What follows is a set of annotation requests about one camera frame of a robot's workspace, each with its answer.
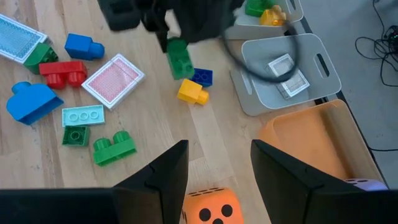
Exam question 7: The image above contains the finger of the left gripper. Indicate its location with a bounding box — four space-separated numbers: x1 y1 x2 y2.
155 29 170 54

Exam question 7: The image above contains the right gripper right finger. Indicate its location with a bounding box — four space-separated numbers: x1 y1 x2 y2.
250 139 398 224

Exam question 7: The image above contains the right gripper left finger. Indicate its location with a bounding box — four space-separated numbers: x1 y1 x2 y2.
0 139 190 224

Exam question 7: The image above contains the green two-by-four brick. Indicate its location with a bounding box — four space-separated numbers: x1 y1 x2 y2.
167 37 195 80

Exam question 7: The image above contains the purple foam die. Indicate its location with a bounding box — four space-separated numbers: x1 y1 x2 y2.
343 178 389 192

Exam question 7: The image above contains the grey clear-cased card deck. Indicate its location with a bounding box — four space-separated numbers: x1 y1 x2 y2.
266 53 311 100

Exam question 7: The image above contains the teal playing card deck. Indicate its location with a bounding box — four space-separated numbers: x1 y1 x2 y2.
0 14 50 65

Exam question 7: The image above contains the dark blue square brick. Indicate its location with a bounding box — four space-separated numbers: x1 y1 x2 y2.
191 67 214 88

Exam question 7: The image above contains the bright green toy block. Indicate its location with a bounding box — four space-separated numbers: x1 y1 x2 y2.
93 130 137 167

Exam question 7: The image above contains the orange plastic storage bin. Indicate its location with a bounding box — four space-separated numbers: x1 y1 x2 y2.
257 98 385 187

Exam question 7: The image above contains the grey plastic storage bin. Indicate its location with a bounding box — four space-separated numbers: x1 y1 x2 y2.
233 0 305 40
229 32 342 117

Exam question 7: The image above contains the pink playing card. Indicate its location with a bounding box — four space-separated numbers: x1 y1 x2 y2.
81 53 146 111

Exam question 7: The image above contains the orange foam die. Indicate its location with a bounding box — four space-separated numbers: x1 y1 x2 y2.
182 187 246 224

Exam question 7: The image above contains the blue single-stud block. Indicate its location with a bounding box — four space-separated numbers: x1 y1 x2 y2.
64 33 106 61

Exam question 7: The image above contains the small dark green brick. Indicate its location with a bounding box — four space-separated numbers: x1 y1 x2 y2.
62 125 91 147

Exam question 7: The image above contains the light cyan flat brick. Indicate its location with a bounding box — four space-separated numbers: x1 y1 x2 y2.
62 105 106 128

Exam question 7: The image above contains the red toy block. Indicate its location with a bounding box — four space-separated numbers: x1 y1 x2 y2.
39 60 88 90

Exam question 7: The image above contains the dark green toy block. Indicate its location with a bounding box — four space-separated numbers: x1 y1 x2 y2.
24 42 59 75

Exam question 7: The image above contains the large light blue block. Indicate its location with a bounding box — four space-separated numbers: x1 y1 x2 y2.
6 81 65 126

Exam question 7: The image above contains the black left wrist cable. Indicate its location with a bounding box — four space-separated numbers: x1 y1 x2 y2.
221 18 301 84

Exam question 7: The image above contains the tangled black floor cable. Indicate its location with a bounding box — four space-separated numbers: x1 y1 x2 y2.
354 0 398 88

